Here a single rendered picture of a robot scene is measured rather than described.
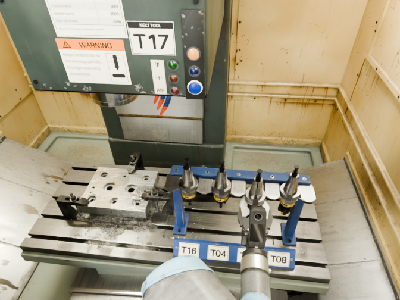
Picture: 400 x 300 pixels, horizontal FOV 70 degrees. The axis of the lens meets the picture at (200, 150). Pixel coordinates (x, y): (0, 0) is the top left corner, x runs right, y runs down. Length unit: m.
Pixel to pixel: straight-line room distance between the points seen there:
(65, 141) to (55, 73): 1.63
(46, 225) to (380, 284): 1.34
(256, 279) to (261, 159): 1.31
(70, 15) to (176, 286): 0.56
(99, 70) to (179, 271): 0.48
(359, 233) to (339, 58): 0.94
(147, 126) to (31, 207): 0.76
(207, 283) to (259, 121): 1.58
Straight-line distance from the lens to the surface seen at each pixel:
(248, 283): 0.80
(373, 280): 1.36
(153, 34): 0.65
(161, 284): 0.51
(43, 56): 0.79
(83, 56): 0.74
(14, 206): 1.83
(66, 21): 0.72
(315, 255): 1.24
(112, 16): 0.67
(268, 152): 2.08
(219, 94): 1.47
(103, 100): 0.94
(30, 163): 2.00
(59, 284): 1.58
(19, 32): 0.79
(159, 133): 1.62
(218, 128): 1.58
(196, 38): 0.64
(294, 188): 0.94
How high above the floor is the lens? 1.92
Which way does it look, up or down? 41 degrees down
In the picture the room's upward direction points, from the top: 2 degrees counter-clockwise
